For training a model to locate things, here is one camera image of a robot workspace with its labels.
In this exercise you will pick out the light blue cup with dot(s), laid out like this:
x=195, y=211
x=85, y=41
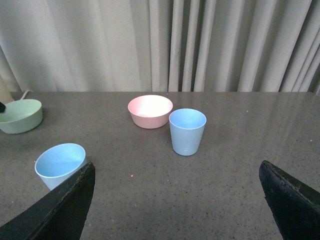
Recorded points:
x=59, y=162
x=186, y=128

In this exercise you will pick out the grey white curtain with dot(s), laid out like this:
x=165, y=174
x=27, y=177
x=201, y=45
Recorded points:
x=160, y=45

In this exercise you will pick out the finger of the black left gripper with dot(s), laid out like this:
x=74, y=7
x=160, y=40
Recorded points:
x=2, y=107

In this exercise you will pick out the cream white toaster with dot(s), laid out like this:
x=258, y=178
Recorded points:
x=5, y=95

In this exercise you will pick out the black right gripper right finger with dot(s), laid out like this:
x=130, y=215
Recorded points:
x=295, y=206

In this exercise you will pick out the green bowl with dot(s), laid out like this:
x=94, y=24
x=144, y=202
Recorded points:
x=21, y=116

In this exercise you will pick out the pink bowl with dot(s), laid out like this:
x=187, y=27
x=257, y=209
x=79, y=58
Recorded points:
x=150, y=111

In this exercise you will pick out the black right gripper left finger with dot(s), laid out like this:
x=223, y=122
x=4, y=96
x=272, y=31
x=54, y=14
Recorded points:
x=59, y=215

